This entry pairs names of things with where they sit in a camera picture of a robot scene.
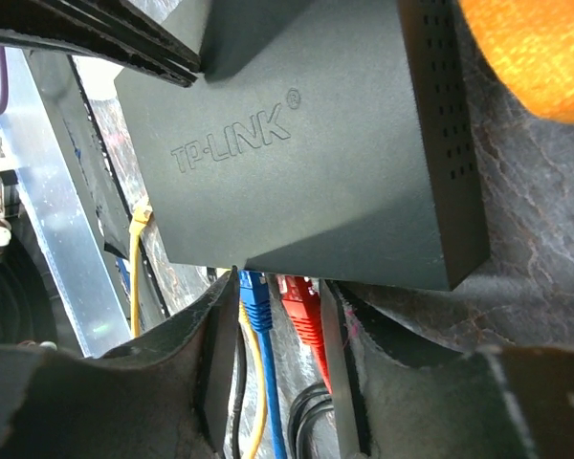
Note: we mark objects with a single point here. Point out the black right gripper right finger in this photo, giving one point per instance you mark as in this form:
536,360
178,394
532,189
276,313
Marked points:
399,395

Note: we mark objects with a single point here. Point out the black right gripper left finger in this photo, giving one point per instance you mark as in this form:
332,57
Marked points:
164,394

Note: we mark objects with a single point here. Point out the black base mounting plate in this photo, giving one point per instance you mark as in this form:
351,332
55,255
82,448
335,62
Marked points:
68,85

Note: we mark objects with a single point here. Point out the orange Mickey Mouse pillow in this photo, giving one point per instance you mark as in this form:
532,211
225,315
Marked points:
530,47

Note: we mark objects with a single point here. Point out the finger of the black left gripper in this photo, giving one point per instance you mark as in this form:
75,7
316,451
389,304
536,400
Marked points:
113,30

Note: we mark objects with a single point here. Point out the black network switch box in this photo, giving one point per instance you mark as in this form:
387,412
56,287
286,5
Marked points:
327,139

